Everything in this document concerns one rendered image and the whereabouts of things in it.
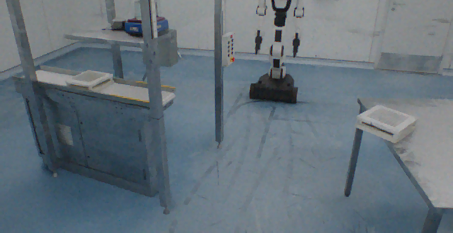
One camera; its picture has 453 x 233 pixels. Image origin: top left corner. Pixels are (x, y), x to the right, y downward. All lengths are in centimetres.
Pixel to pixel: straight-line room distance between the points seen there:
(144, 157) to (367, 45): 421
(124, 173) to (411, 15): 462
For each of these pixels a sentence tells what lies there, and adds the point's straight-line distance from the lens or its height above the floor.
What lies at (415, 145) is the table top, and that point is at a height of 82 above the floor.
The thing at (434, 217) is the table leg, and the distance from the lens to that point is 170.
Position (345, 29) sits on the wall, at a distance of 572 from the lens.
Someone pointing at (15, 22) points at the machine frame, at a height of 130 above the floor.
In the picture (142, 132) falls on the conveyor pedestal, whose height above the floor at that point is 58.
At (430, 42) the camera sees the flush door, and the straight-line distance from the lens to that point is 597.
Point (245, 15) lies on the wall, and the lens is 578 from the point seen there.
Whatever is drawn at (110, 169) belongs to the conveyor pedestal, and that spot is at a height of 16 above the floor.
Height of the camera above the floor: 175
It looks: 25 degrees down
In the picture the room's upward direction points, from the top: straight up
